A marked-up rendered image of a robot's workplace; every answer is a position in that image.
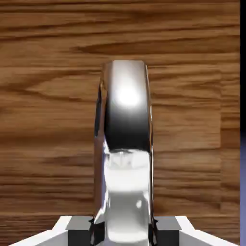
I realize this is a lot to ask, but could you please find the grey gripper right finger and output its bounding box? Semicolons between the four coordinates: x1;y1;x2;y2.
151;216;234;246

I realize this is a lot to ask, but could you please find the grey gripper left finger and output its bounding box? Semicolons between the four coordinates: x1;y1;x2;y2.
8;216;97;246

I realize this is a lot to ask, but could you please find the curved silver metal handle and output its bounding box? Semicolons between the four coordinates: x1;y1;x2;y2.
93;60;155;246

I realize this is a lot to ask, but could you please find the brown wooden cabinet door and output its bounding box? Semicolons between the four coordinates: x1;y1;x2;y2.
0;0;241;246

